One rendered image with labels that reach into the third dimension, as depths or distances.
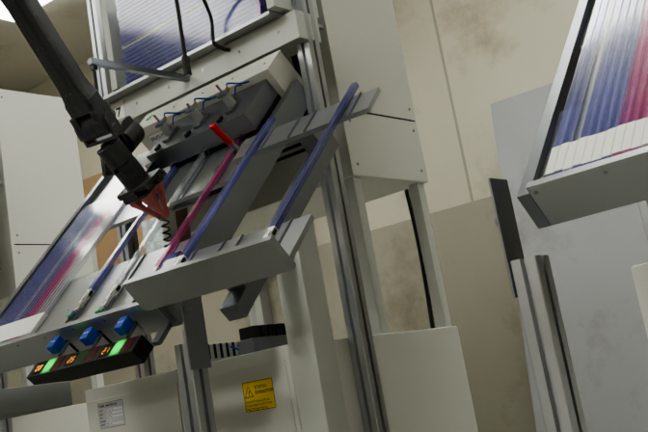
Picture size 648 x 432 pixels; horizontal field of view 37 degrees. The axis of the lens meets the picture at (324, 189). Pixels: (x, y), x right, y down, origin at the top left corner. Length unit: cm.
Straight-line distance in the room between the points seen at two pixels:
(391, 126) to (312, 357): 95
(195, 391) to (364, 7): 123
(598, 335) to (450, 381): 183
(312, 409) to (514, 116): 306
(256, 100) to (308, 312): 65
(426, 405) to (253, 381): 48
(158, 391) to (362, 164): 72
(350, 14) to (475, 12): 251
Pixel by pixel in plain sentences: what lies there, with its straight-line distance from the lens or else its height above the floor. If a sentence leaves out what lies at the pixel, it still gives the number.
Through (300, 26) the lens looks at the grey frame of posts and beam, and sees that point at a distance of 230.
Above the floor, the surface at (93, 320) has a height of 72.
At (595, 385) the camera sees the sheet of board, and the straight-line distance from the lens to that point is 424.
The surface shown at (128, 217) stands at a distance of 235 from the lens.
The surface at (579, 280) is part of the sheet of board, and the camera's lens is 432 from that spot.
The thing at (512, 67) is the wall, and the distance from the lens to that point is 487.
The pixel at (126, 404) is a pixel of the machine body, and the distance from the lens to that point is 243.
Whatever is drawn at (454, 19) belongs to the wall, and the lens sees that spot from 507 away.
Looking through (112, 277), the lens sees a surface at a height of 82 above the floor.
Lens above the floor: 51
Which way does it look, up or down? 12 degrees up
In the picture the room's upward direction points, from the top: 10 degrees counter-clockwise
